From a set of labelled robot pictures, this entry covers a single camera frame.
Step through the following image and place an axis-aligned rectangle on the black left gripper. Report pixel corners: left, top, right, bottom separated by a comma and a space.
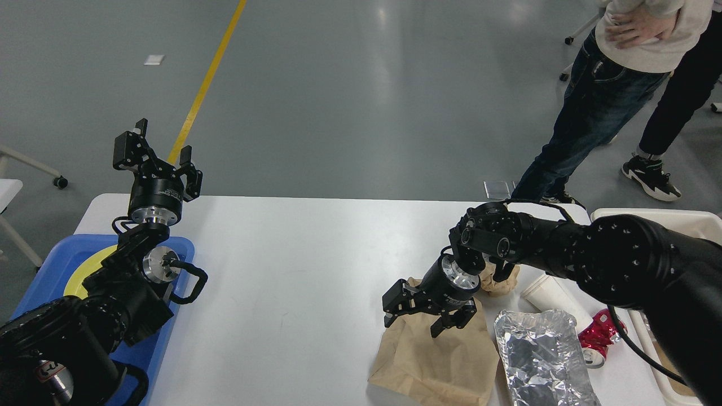
112, 118, 203, 226

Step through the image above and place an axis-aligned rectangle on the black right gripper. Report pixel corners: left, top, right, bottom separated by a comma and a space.
382, 254, 481, 338

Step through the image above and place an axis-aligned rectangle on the brown paper bag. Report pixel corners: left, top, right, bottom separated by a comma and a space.
368, 296, 500, 405

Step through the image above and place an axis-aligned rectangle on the brown paper ball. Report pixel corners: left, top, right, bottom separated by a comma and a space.
478, 261, 521, 298

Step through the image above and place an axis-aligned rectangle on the white paper cup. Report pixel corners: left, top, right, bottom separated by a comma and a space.
521, 275, 593, 333

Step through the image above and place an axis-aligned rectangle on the silver foil bag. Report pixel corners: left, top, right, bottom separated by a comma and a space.
494, 310, 601, 405

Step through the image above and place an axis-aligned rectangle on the yellow plastic plate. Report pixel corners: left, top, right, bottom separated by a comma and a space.
63, 245, 118, 299

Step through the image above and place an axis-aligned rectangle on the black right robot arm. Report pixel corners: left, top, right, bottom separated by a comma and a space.
382, 200, 721, 405

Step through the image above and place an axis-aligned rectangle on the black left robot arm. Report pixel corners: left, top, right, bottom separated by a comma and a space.
1, 118, 208, 405

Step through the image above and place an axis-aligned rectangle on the blue plastic tray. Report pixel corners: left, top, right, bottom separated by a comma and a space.
11, 234, 195, 405

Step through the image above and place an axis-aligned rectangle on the metal floor outlet plate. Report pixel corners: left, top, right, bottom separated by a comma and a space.
483, 180, 511, 200

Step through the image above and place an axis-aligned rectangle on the crushed red soda can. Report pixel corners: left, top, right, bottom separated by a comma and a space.
577, 308, 621, 368

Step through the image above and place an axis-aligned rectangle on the beige plastic bin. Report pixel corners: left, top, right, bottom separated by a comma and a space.
591, 208, 721, 405

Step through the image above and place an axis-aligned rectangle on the person in beige sweater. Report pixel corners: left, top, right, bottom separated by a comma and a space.
511, 1, 714, 204

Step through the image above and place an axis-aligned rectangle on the person in black trousers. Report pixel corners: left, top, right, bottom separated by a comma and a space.
621, 5, 721, 201

